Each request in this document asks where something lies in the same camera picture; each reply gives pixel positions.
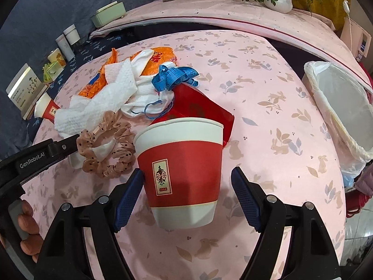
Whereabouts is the small yellow carton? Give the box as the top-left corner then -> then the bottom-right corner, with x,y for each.
47,49 -> 66,66

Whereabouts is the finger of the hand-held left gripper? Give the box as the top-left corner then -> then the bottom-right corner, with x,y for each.
48,134 -> 80,159

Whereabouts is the pink electric kettle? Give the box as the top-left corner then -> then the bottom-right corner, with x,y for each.
340,17 -> 372,62

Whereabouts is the green tissue box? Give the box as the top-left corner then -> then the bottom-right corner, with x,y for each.
91,1 -> 126,27

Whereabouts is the brown dotted scrunchie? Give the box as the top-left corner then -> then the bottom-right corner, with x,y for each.
76,111 -> 137,178

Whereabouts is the person's left hand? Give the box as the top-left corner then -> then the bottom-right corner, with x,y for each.
16,200 -> 44,264

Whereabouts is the large red paper cup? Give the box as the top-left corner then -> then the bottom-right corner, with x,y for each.
133,117 -> 224,229

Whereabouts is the white cable with switch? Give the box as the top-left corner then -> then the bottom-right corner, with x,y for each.
340,0 -> 355,46

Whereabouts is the white embossed paper towel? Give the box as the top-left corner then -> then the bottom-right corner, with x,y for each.
54,61 -> 139,137

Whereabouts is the pink rabbit-print tablecloth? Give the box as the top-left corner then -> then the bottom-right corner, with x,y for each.
19,30 -> 347,280

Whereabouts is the small red paper cup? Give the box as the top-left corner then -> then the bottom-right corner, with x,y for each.
34,93 -> 63,124

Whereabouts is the crumpled white tissue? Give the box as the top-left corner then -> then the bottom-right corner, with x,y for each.
121,49 -> 175,118

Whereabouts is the red paper envelope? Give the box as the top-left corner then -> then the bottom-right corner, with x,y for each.
150,83 -> 235,149

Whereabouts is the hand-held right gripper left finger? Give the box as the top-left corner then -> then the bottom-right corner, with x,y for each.
35,168 -> 146,280

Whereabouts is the blue measuring tape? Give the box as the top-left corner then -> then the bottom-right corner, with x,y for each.
130,64 -> 199,116

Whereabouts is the red thermos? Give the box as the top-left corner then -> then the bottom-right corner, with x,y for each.
345,187 -> 373,219

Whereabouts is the orange plastic bag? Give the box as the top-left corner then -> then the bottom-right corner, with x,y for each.
78,47 -> 178,100

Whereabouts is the pale pink cloth red stripe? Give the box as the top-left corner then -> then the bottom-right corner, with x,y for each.
89,0 -> 373,91

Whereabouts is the white box with plant print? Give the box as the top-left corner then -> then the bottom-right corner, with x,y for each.
6,63 -> 49,120

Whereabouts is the short white jar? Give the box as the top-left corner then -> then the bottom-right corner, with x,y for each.
63,24 -> 80,46

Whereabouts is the trash bin with white liner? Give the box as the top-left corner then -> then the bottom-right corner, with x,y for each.
301,61 -> 373,181

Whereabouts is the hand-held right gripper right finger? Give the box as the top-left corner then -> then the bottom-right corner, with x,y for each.
230,166 -> 342,280

